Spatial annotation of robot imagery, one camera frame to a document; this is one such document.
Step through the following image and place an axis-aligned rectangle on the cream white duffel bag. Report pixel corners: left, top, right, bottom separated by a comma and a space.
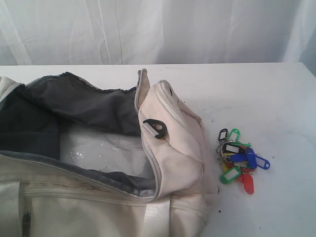
0, 69, 219, 237

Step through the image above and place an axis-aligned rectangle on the colourful key tag bunch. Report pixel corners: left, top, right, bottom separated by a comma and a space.
216, 128, 271, 195

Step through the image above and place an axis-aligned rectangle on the white backdrop curtain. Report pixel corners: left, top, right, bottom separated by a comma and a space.
0, 0, 316, 65

